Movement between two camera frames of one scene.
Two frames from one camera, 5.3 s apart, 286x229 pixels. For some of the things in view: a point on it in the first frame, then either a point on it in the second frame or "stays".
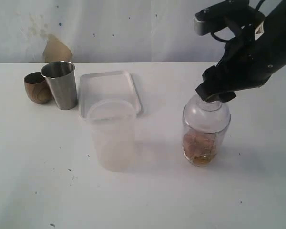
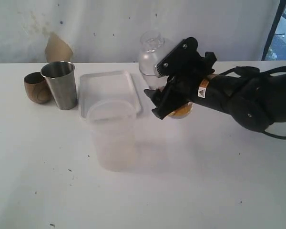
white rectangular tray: [114, 85] stays
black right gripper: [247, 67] to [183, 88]
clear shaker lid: [200, 115] to [151, 41]
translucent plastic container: [114, 121] stays
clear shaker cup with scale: [202, 149] to [157, 83]
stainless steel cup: [60, 77] stays
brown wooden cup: [37, 88] stays
